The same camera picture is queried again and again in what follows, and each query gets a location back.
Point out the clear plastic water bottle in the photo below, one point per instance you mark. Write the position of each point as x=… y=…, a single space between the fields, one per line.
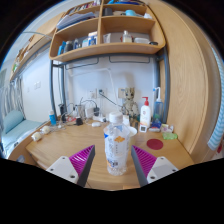
x=116 y=146

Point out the wooden shelf unit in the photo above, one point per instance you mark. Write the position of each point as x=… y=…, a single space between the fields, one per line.
x=106 y=48

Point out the blue striped towel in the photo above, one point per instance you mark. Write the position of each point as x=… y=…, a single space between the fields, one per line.
x=218 y=116

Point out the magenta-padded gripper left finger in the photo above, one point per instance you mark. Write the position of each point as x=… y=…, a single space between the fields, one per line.
x=81 y=160

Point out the green packet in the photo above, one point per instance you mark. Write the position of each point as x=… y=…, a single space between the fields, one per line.
x=170 y=136

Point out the brown tree figurine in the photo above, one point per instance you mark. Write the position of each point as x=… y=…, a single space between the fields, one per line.
x=130 y=103

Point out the blue packet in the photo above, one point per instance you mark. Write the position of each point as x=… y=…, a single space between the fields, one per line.
x=155 y=124

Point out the light blue pillow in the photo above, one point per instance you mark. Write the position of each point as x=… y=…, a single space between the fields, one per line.
x=12 y=120

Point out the small white oval case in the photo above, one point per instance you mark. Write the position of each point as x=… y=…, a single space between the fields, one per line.
x=96 y=124

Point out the small white clock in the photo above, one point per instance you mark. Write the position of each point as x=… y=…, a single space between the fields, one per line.
x=143 y=128

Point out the grey metal frame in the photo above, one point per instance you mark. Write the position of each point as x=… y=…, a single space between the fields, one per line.
x=165 y=86

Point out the black charger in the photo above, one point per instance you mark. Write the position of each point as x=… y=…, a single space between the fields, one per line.
x=79 y=121

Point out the white power strip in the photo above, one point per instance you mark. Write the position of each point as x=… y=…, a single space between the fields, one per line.
x=99 y=118

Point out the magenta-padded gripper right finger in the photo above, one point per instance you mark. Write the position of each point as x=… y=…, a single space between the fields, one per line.
x=144 y=160

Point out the white red-pump lotion bottle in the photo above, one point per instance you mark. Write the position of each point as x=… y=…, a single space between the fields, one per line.
x=145 y=115

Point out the small blue bottle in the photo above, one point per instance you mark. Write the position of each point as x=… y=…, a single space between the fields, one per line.
x=52 y=118

